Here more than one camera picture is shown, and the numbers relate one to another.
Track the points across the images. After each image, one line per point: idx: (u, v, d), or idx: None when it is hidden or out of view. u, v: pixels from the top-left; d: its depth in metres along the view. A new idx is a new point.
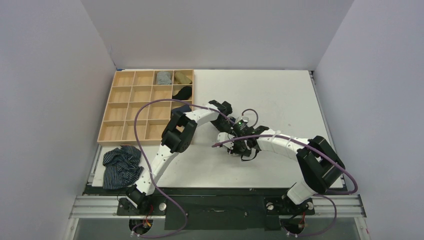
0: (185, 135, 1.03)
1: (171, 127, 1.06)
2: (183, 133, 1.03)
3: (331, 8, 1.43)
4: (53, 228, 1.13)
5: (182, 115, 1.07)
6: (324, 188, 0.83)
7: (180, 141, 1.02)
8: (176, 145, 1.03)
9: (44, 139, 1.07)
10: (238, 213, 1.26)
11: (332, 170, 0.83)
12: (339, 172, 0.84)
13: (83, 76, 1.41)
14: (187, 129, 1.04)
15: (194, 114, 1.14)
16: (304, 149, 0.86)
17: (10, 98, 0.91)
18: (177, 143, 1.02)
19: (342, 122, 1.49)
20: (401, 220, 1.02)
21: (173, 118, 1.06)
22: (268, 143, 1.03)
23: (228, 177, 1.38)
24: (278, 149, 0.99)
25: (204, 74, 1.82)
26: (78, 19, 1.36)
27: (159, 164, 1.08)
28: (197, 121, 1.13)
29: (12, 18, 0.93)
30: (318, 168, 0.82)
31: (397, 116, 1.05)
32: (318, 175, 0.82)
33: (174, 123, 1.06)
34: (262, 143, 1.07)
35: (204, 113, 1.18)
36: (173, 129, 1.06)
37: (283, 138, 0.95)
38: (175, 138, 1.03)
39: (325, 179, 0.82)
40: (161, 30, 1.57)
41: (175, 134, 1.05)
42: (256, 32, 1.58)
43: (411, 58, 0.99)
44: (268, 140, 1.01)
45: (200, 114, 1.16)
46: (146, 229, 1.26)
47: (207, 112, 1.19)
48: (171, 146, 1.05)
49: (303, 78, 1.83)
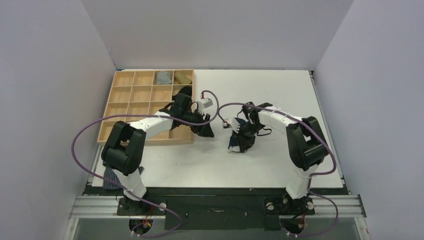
0: (131, 150, 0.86)
1: (113, 143, 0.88)
2: (129, 147, 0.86)
3: (331, 8, 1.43)
4: (52, 228, 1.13)
5: (124, 126, 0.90)
6: (304, 163, 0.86)
7: (126, 157, 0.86)
8: (123, 164, 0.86)
9: (43, 139, 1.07)
10: (238, 213, 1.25)
11: (316, 148, 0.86)
12: (322, 153, 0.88)
13: (83, 76, 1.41)
14: (133, 141, 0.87)
15: (141, 123, 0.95)
16: (296, 124, 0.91)
17: (10, 97, 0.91)
18: (124, 162, 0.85)
19: (341, 122, 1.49)
20: (401, 220, 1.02)
21: (114, 132, 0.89)
22: (267, 117, 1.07)
23: (229, 176, 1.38)
24: (274, 123, 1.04)
25: (204, 74, 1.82)
26: (78, 20, 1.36)
27: (127, 183, 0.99)
28: (146, 130, 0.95)
29: (12, 18, 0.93)
30: (301, 143, 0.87)
31: (397, 116, 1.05)
32: (300, 148, 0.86)
33: (115, 138, 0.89)
34: (262, 117, 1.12)
35: (153, 121, 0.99)
36: (116, 145, 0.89)
37: (280, 114, 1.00)
38: (121, 156, 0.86)
39: (306, 155, 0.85)
40: (160, 30, 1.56)
41: (119, 152, 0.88)
42: (255, 32, 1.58)
43: (411, 58, 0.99)
44: (267, 114, 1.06)
45: (148, 122, 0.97)
46: (146, 229, 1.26)
47: (157, 119, 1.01)
48: (118, 166, 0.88)
49: (303, 78, 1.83)
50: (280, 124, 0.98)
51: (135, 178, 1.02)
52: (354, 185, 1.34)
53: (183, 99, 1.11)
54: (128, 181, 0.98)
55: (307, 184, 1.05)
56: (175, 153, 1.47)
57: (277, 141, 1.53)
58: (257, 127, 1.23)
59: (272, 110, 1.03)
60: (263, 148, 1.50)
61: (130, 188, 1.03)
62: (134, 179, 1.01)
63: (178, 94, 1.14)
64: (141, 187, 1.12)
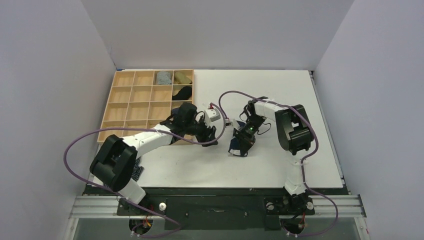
0: (119, 168, 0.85)
1: (102, 158, 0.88)
2: (118, 165, 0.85)
3: (331, 8, 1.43)
4: (52, 228, 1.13)
5: (115, 141, 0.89)
6: (289, 144, 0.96)
7: (114, 175, 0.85)
8: (110, 181, 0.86)
9: (43, 138, 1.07)
10: (238, 213, 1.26)
11: (301, 133, 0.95)
12: (308, 138, 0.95)
13: (83, 76, 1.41)
14: (122, 160, 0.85)
15: (136, 138, 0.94)
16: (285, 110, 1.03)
17: (10, 97, 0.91)
18: (111, 179, 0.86)
19: (341, 122, 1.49)
20: (401, 220, 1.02)
21: (105, 146, 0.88)
22: (261, 107, 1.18)
23: (229, 176, 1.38)
24: (267, 113, 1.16)
25: (203, 74, 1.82)
26: (78, 20, 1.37)
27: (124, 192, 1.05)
28: (140, 146, 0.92)
29: (11, 18, 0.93)
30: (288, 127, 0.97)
31: (397, 116, 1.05)
32: (286, 132, 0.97)
33: (105, 153, 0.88)
34: (258, 109, 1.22)
35: (149, 136, 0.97)
36: (105, 160, 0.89)
37: (271, 104, 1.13)
38: (109, 173, 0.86)
39: (292, 139, 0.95)
40: (160, 30, 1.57)
41: (108, 168, 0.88)
42: (255, 31, 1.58)
43: (411, 58, 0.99)
44: (261, 104, 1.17)
45: (144, 138, 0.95)
46: (146, 229, 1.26)
47: (154, 134, 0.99)
48: (106, 182, 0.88)
49: (303, 78, 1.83)
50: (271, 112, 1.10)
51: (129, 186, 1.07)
52: (354, 185, 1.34)
53: (186, 112, 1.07)
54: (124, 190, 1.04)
55: (302, 172, 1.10)
56: (175, 153, 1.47)
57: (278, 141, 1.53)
58: (259, 122, 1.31)
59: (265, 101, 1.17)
60: (263, 148, 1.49)
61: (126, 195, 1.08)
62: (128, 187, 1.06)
63: (184, 104, 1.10)
64: (139, 192, 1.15)
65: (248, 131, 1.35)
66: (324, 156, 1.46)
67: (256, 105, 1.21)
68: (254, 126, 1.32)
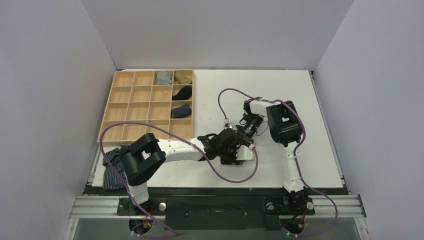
0: (143, 168, 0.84)
1: (133, 150, 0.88)
2: (143, 164, 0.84)
3: (331, 8, 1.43)
4: (53, 228, 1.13)
5: (152, 141, 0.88)
6: (281, 137, 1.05)
7: (137, 171, 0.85)
8: (129, 176, 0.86)
9: (43, 139, 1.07)
10: (238, 213, 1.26)
11: (291, 127, 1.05)
12: (297, 131, 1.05)
13: (83, 76, 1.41)
14: (149, 161, 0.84)
15: (169, 145, 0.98)
16: (275, 105, 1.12)
17: (10, 97, 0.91)
18: (132, 174, 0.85)
19: (341, 122, 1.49)
20: (401, 220, 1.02)
21: (141, 140, 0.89)
22: (255, 106, 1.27)
23: (230, 175, 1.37)
24: (260, 110, 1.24)
25: (204, 74, 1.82)
26: (78, 20, 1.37)
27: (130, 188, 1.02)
28: (169, 153, 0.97)
29: (11, 18, 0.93)
30: (279, 121, 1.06)
31: (397, 116, 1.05)
32: (278, 126, 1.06)
33: (138, 147, 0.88)
34: (253, 108, 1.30)
35: (181, 147, 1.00)
36: (135, 153, 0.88)
37: (263, 101, 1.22)
38: (133, 167, 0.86)
39: (283, 132, 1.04)
40: (160, 30, 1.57)
41: (134, 162, 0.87)
42: (256, 31, 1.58)
43: (411, 59, 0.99)
44: (256, 102, 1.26)
45: (177, 147, 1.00)
46: (146, 229, 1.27)
47: (187, 148, 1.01)
48: (126, 174, 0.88)
49: (303, 78, 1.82)
50: (263, 109, 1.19)
51: (139, 187, 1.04)
52: (354, 185, 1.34)
53: (226, 138, 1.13)
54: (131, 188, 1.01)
55: (298, 166, 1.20)
56: None
57: None
58: (257, 122, 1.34)
59: (258, 99, 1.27)
60: (263, 148, 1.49)
61: (132, 192, 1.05)
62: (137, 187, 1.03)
63: (226, 130, 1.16)
64: (143, 196, 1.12)
65: (247, 131, 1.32)
66: (324, 156, 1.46)
67: (251, 103, 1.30)
68: (253, 127, 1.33)
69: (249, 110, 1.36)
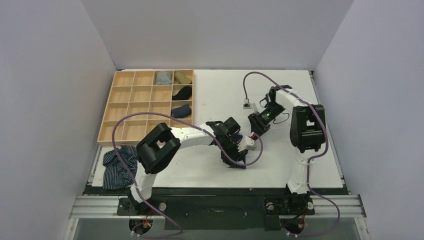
0: (160, 154, 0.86)
1: (149, 140, 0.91)
2: (160, 151, 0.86)
3: (332, 8, 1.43)
4: (53, 228, 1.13)
5: (165, 129, 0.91)
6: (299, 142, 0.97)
7: (154, 159, 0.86)
8: (149, 165, 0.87)
9: (43, 139, 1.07)
10: (238, 213, 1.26)
11: (314, 134, 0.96)
12: (318, 139, 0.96)
13: (83, 76, 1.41)
14: (165, 148, 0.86)
15: (181, 132, 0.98)
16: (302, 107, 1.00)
17: (10, 97, 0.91)
18: (150, 162, 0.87)
19: (341, 122, 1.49)
20: (401, 220, 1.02)
21: (155, 130, 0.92)
22: (282, 97, 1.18)
23: (229, 176, 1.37)
24: (287, 103, 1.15)
25: (204, 74, 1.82)
26: (77, 20, 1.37)
27: (140, 181, 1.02)
28: (183, 140, 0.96)
29: (10, 17, 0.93)
30: (302, 125, 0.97)
31: (397, 116, 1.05)
32: (299, 130, 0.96)
33: (153, 137, 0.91)
34: (278, 97, 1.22)
35: (193, 132, 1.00)
36: (152, 143, 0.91)
37: (292, 96, 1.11)
38: (151, 156, 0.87)
39: (302, 137, 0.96)
40: (161, 30, 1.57)
41: (151, 151, 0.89)
42: (256, 31, 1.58)
43: (411, 59, 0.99)
44: (284, 94, 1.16)
45: (189, 133, 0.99)
46: (146, 229, 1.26)
47: (199, 132, 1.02)
48: (145, 163, 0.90)
49: (303, 78, 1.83)
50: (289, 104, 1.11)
51: (149, 180, 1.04)
52: (354, 185, 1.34)
53: (232, 125, 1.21)
54: (143, 180, 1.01)
55: (307, 173, 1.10)
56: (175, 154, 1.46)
57: (278, 141, 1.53)
58: (276, 112, 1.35)
59: (288, 91, 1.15)
60: (263, 148, 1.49)
61: (140, 187, 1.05)
62: (148, 181, 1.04)
63: (230, 119, 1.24)
64: (148, 192, 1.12)
65: (264, 117, 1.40)
66: (324, 157, 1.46)
67: (278, 93, 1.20)
68: (271, 113, 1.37)
69: (272, 97, 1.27)
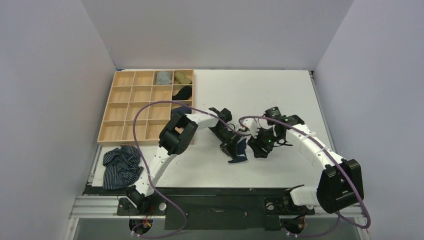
0: (184, 136, 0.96)
1: (170, 127, 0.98)
2: (182, 134, 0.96)
3: (332, 8, 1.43)
4: (53, 228, 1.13)
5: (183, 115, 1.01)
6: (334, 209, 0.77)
7: (178, 142, 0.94)
8: (173, 147, 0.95)
9: (43, 139, 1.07)
10: (238, 213, 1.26)
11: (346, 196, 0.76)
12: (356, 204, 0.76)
13: (83, 76, 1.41)
14: (187, 130, 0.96)
15: (194, 116, 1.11)
16: (333, 168, 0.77)
17: (10, 97, 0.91)
18: (174, 144, 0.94)
19: (341, 122, 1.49)
20: (401, 220, 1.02)
21: (173, 117, 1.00)
22: (297, 140, 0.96)
23: (230, 176, 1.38)
24: (305, 150, 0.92)
25: (204, 74, 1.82)
26: (77, 20, 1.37)
27: (157, 166, 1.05)
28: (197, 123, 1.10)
29: (10, 17, 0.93)
30: (337, 191, 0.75)
31: (396, 116, 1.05)
32: (333, 196, 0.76)
33: (174, 123, 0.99)
34: (290, 136, 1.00)
35: (204, 116, 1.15)
36: (172, 129, 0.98)
37: (316, 145, 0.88)
38: (174, 139, 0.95)
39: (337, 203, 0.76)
40: (161, 30, 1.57)
41: (173, 135, 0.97)
42: (256, 31, 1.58)
43: (411, 59, 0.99)
44: (299, 138, 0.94)
45: (200, 117, 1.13)
46: (146, 229, 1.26)
47: (208, 116, 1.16)
48: (168, 147, 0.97)
49: (303, 78, 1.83)
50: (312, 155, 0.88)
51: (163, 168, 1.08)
52: None
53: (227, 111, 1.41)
54: (160, 164, 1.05)
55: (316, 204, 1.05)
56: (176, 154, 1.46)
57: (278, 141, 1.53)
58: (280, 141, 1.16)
59: (305, 134, 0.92)
60: None
61: (152, 174, 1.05)
62: (163, 168, 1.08)
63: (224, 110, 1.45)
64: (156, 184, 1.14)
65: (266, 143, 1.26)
66: None
67: (289, 133, 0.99)
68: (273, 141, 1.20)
69: (279, 131, 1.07)
